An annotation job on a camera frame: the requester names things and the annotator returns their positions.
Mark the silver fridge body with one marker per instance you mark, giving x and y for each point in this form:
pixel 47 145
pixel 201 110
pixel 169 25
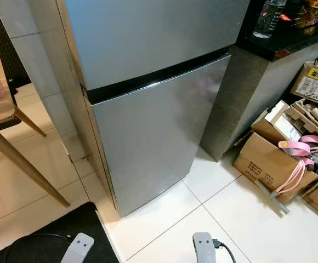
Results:
pixel 66 71

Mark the silver fridge freezer door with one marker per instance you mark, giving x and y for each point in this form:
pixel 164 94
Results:
pixel 153 38

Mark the wooden table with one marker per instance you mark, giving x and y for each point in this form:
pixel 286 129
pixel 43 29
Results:
pixel 0 112

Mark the black foam puzzle mat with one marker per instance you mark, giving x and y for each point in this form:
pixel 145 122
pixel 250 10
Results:
pixel 5 49

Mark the brown cardboard box black print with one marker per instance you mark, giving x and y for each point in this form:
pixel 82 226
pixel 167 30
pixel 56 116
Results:
pixel 263 164

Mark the open cardboard box white packs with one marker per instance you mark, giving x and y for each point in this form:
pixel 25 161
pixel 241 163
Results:
pixel 277 123

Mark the tall clear water bottle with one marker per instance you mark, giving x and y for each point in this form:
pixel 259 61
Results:
pixel 268 19

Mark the black kitchen countertop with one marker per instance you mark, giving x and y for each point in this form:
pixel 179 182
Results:
pixel 279 46

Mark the brown cardboard pulp tray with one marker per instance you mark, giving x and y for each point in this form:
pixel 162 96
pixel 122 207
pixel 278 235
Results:
pixel 315 118

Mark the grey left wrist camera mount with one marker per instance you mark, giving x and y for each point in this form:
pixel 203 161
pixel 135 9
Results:
pixel 79 249

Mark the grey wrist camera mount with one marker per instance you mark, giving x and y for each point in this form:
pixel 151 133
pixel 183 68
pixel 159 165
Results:
pixel 79 249
pixel 203 249

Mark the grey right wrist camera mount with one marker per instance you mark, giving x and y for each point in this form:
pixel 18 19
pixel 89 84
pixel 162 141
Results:
pixel 203 249

